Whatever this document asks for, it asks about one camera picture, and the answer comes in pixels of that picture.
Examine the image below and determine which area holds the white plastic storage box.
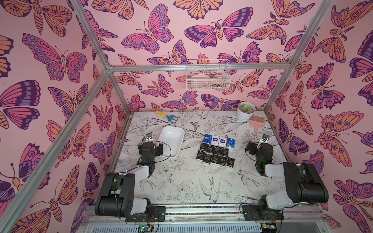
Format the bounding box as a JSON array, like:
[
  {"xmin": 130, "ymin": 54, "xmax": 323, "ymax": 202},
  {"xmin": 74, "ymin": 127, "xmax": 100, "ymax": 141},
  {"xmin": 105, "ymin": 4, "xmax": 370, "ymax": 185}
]
[{"xmin": 157, "ymin": 126, "xmax": 185, "ymax": 159}]

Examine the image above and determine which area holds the blue cartoon tissue pack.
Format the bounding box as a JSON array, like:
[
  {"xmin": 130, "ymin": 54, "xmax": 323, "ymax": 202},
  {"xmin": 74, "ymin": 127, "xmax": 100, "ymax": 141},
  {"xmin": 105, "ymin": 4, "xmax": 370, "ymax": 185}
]
[{"xmin": 226, "ymin": 138, "xmax": 235, "ymax": 150}]

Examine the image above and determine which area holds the black Face tissue pack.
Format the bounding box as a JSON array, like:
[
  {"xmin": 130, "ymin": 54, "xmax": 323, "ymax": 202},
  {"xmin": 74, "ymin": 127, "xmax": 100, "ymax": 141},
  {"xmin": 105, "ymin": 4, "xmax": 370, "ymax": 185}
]
[
  {"xmin": 226, "ymin": 157, "xmax": 235, "ymax": 168},
  {"xmin": 203, "ymin": 153, "xmax": 212, "ymax": 164},
  {"xmin": 218, "ymin": 156, "xmax": 228, "ymax": 167},
  {"xmin": 196, "ymin": 150, "xmax": 206, "ymax": 161},
  {"xmin": 206, "ymin": 145, "xmax": 215, "ymax": 154},
  {"xmin": 213, "ymin": 146, "xmax": 222, "ymax": 155},
  {"xmin": 199, "ymin": 143, "xmax": 209, "ymax": 152},
  {"xmin": 221, "ymin": 148, "xmax": 229, "ymax": 157},
  {"xmin": 211, "ymin": 154, "xmax": 220, "ymax": 164}
]

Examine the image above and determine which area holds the light pink tissue pack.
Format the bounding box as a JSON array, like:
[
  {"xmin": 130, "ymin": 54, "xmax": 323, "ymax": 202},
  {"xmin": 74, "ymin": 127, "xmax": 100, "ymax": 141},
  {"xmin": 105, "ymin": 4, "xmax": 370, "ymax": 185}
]
[{"xmin": 219, "ymin": 136, "xmax": 228, "ymax": 148}]

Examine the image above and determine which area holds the pink white tissue pack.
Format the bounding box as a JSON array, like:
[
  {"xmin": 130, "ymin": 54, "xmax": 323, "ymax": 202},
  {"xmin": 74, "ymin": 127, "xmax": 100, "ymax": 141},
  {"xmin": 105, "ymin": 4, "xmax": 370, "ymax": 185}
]
[{"xmin": 211, "ymin": 136, "xmax": 220, "ymax": 146}]

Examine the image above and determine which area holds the blue pocket tissue pack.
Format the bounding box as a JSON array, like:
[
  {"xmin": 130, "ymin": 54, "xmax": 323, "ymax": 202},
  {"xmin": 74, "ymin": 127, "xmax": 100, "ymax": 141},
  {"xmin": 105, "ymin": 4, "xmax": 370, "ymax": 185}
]
[{"xmin": 203, "ymin": 134, "xmax": 212, "ymax": 145}]

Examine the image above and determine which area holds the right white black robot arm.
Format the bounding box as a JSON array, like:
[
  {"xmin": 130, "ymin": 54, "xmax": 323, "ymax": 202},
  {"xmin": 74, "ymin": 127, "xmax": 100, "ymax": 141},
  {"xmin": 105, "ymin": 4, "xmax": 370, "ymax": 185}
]
[{"xmin": 245, "ymin": 141, "xmax": 329, "ymax": 211}]

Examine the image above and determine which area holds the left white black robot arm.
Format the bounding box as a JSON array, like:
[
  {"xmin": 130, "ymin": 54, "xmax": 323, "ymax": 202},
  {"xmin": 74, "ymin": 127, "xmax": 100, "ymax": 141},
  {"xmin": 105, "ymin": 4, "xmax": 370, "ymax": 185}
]
[{"xmin": 94, "ymin": 142, "xmax": 164, "ymax": 222}]

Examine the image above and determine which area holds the pink brush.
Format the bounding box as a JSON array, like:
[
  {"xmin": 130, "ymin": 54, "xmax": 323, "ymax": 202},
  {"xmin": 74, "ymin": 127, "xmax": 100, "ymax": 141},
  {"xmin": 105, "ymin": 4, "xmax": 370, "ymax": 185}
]
[{"xmin": 249, "ymin": 116, "xmax": 266, "ymax": 136}]

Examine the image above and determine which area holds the blue yellow garden fork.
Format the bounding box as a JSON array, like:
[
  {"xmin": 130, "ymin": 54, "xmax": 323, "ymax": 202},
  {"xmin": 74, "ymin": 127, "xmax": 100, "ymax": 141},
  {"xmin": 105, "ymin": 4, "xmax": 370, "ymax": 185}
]
[{"xmin": 156, "ymin": 111, "xmax": 179, "ymax": 124}]

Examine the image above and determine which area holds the white pot with succulent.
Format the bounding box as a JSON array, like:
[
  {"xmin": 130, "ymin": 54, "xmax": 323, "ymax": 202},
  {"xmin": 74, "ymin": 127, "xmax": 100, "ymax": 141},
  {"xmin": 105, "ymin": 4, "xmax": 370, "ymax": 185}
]
[{"xmin": 237, "ymin": 102, "xmax": 256, "ymax": 122}]

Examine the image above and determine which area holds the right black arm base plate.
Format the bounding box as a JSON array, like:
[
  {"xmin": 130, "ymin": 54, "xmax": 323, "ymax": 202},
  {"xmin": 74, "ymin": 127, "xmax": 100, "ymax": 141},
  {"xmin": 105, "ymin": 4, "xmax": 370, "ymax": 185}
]
[{"xmin": 239, "ymin": 203, "xmax": 284, "ymax": 221}]

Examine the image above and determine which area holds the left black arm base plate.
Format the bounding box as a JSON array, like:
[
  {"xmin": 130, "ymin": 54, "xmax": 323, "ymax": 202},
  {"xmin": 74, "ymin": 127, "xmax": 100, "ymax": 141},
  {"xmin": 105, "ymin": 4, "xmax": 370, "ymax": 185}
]
[{"xmin": 125, "ymin": 206, "xmax": 166, "ymax": 223}]

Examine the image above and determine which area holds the white wire wall basket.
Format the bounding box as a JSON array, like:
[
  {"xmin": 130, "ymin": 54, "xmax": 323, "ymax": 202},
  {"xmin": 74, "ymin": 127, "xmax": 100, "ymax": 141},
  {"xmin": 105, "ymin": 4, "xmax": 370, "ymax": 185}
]
[{"xmin": 185, "ymin": 59, "xmax": 231, "ymax": 92}]

